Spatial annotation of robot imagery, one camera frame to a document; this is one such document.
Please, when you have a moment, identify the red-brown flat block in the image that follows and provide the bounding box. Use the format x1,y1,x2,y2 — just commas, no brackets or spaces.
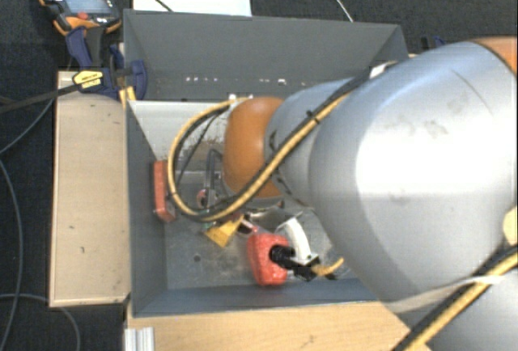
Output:
152,160,176,223
246,233,291,287

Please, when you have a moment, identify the yellow block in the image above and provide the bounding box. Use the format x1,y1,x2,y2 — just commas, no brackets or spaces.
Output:
203,215,244,249

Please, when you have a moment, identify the grey metal bin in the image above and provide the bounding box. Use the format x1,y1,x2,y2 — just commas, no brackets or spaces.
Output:
121,8,410,319

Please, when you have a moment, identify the pale wood flat board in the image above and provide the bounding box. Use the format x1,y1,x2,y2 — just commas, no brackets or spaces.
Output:
48,70,133,308

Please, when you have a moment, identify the black cylinder on white bracket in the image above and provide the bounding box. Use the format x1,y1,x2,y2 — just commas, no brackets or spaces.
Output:
268,217,321,282

